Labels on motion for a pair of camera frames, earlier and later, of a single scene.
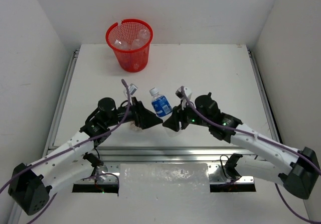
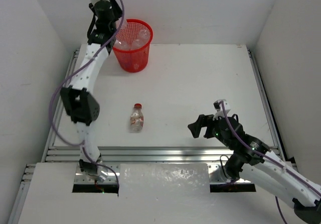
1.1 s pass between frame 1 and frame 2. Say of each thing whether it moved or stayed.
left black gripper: moved
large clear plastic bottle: stayed
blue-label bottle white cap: moved
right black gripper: moved
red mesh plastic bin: stayed
